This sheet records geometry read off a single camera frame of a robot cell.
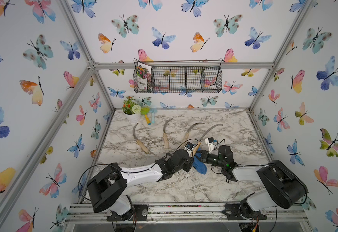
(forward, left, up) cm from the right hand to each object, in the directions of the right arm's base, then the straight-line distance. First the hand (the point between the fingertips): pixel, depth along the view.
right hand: (193, 153), depth 83 cm
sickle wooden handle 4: (+1, -1, +4) cm, 4 cm away
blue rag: (-7, -3, -1) cm, 8 cm away
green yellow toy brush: (+41, +37, -10) cm, 56 cm away
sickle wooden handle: (+10, +34, -11) cm, 36 cm away
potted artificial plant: (+30, +43, +3) cm, 52 cm away
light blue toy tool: (+42, +31, -11) cm, 54 cm away
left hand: (-2, 0, -1) cm, 2 cm away
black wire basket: (+47, +13, +19) cm, 52 cm away
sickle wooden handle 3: (+19, +4, -12) cm, 22 cm away
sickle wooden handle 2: (+19, +19, -11) cm, 29 cm away
